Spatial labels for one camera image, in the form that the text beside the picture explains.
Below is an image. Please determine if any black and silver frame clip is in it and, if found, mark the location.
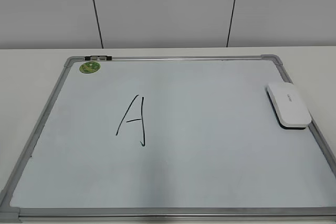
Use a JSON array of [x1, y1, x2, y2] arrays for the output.
[[84, 55, 112, 61]]

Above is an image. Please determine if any round green sticker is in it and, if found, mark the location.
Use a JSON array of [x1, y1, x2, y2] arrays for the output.
[[79, 61, 100, 74]]

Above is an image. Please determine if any white board with grey frame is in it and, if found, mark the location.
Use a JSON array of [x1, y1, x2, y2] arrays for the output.
[[1, 55, 335, 222]]

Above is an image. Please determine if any white board eraser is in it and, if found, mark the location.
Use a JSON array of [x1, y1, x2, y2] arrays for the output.
[[266, 82, 312, 130]]

